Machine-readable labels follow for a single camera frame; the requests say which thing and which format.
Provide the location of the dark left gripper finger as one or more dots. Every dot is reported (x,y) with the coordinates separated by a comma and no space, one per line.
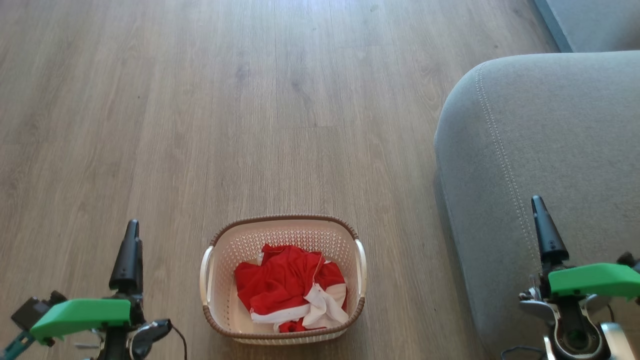
(135,270)
(121,270)

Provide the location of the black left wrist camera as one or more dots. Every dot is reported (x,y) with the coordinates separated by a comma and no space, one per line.
(31,310)

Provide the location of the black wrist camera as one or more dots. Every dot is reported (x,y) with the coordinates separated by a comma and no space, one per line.
(628,259)
(31,310)

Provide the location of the grey sofa seat base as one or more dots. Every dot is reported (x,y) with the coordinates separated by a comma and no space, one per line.
(595,22)

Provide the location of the cream plastic laundry basket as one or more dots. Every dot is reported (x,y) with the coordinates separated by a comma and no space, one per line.
(225,280)

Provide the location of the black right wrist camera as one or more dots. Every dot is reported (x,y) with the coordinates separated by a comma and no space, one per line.
(628,259)

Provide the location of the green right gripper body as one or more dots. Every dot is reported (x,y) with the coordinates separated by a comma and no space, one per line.
(595,281)

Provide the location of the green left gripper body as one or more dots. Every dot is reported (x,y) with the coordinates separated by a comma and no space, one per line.
(80,314)

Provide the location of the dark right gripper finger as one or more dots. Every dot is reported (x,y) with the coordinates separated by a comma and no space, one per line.
(555,245)
(541,240)

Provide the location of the red and white jersey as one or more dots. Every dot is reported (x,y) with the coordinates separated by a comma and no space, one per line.
(280,285)

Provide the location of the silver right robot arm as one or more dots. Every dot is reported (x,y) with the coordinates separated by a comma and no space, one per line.
(575,330)

